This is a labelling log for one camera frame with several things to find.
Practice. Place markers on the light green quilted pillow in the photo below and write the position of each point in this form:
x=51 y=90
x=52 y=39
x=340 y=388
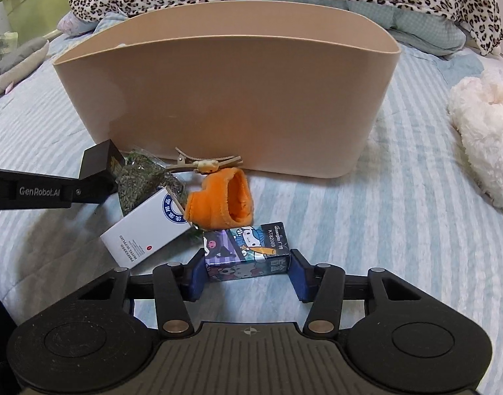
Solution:
x=428 y=33

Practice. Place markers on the orange knitted sock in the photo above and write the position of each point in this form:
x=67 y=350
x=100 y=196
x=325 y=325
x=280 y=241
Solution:
x=223 y=202

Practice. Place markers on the black square box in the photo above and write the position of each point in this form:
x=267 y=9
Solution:
x=103 y=156

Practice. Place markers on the blue striped bed quilt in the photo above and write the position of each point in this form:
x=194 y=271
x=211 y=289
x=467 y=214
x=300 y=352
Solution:
x=411 y=205

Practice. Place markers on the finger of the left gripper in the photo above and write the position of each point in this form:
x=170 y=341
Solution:
x=94 y=188

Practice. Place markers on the dried herb plastic bag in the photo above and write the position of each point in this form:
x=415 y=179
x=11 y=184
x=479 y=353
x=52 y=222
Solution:
x=142 y=176

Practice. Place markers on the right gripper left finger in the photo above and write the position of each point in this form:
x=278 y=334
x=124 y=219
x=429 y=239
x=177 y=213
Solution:
x=174 y=284

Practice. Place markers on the white rectangular carton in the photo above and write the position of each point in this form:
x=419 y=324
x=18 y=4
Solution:
x=152 y=225

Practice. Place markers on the white fluffy plush toy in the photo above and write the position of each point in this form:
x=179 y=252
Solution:
x=475 y=106

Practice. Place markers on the beige plastic storage basket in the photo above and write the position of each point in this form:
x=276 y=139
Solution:
x=291 y=88

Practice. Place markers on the beige hair clip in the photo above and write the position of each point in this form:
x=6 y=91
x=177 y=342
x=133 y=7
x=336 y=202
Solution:
x=203 y=166

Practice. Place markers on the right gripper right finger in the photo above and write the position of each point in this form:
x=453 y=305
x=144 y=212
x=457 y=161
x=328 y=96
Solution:
x=322 y=286

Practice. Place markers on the cartoon printed card box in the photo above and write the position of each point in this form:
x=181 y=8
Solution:
x=247 y=251

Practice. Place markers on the grey plush cushion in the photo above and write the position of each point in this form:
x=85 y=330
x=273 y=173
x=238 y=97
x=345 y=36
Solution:
x=22 y=62

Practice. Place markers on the small pink plush item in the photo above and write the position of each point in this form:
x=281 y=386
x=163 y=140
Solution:
x=72 y=26

